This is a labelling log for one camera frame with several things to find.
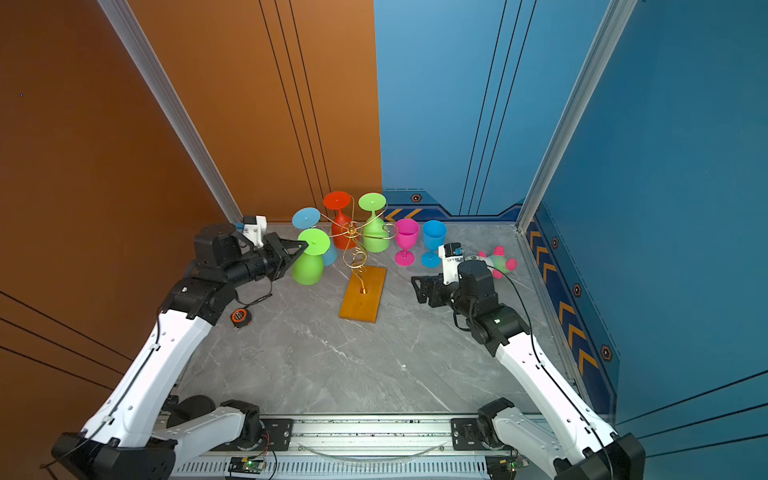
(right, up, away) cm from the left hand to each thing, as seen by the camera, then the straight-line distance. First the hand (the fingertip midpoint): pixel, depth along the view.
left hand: (309, 240), depth 67 cm
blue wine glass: (+33, +2, +30) cm, 44 cm away
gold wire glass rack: (+8, -3, +16) cm, 18 cm away
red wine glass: (+7, +2, +8) cm, 11 cm away
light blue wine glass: (-3, +6, +9) cm, 11 cm away
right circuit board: (+46, -54, +3) cm, 71 cm away
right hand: (+27, -9, +8) cm, 29 cm away
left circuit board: (-16, -54, +3) cm, 56 cm away
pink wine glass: (+23, +4, +30) cm, 38 cm away
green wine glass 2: (+14, +3, +17) cm, 22 cm away
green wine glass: (-2, -7, +8) cm, 11 cm away
